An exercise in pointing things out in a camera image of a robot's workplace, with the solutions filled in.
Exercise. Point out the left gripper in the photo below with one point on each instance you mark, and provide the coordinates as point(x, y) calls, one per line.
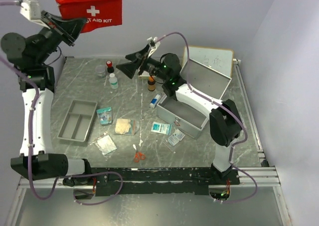
point(68, 30)

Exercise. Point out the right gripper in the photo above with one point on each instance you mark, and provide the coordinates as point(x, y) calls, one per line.
point(140, 59)

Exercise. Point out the red first aid kit pouch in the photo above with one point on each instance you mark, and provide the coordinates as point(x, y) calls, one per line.
point(98, 13)

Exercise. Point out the teal bandage packet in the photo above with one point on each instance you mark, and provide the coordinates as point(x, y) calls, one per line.
point(104, 116)

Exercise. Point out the orange handled scissors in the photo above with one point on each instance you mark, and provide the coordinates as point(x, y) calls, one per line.
point(138, 155)

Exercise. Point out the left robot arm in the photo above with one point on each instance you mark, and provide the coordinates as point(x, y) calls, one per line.
point(27, 56)

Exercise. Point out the white red medicine box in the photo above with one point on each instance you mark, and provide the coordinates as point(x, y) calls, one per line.
point(144, 76)

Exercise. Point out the brown medicine bottle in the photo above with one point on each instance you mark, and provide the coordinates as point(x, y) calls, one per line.
point(151, 84)

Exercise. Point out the black bottle red cap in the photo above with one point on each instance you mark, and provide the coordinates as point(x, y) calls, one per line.
point(110, 68)

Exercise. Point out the clear lidded plastic cup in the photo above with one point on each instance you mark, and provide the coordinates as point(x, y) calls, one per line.
point(100, 70)

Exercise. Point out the white blue tube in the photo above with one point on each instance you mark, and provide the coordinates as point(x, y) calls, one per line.
point(155, 101)

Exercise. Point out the teal white wipes packet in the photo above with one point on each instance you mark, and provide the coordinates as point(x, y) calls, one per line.
point(161, 128)

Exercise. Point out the grey metal case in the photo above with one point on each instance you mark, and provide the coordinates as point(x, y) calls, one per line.
point(190, 111)

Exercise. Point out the grey plastic divided tray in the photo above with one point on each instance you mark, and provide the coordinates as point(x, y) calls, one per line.
point(78, 121)

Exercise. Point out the clear bag of gauze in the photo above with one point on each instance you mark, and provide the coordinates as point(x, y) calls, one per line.
point(105, 144)

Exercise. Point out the blue white sachet packet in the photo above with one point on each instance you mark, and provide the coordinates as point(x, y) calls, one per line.
point(176, 137)

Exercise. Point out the small whiteboard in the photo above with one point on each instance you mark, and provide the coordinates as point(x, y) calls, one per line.
point(218, 59)

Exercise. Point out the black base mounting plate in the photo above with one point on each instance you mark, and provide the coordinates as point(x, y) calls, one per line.
point(145, 188)

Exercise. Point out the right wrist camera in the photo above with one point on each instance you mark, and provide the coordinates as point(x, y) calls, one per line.
point(153, 45)

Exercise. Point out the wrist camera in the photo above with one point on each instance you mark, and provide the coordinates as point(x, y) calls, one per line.
point(30, 9)
point(153, 45)

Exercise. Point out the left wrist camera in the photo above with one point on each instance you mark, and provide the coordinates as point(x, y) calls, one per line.
point(30, 9)

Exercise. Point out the aluminium frame rail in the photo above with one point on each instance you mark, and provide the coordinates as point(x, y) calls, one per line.
point(246, 176)

